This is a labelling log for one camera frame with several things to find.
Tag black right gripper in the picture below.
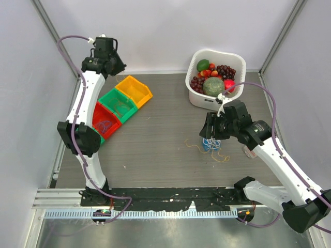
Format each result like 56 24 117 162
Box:
200 112 238 140

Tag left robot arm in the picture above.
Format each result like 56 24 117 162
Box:
57 34 126 206

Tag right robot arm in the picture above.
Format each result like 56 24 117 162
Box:
199 100 330 234

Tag green plastic bin beside yellow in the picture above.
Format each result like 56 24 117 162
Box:
98 88 138 123

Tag red and white card box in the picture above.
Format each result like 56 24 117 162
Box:
242 145 257 159

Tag red apple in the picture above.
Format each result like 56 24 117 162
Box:
223 79 235 93

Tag red plastic bin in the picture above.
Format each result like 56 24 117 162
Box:
92 102 122 140

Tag red and yellow peaches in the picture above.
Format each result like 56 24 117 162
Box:
197 63 222 79

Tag dark purple grape bunch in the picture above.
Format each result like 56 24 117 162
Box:
216 65 236 81

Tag green lime fruit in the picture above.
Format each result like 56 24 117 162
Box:
197 59 210 72

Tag green plastic bin at end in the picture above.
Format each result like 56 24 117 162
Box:
97 131 106 145

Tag white plastic fruit basket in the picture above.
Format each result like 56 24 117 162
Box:
185 49 246 111

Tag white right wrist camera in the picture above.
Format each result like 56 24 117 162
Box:
216 93 232 117

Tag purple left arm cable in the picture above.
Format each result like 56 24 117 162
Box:
56 35 133 230

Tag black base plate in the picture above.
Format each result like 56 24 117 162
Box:
79 187 252 212

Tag aluminium frame post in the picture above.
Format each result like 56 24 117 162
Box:
31 0 79 79

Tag white perforated cable duct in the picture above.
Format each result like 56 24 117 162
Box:
44 209 238 220

